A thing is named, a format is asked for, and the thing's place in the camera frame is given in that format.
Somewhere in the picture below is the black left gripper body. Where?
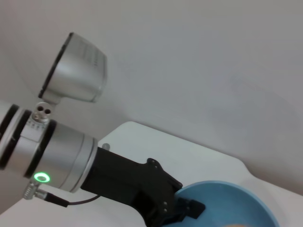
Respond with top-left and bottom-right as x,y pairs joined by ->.
80,146 -> 183,227

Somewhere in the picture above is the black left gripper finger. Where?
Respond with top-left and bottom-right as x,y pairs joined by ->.
176,197 -> 205,222

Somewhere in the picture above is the blue bowl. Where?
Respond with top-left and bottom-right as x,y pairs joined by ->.
174,181 -> 281,227

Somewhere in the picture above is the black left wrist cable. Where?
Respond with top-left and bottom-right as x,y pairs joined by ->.
22,181 -> 100,209

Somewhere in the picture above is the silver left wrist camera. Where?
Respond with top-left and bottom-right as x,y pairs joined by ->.
37,32 -> 108,104

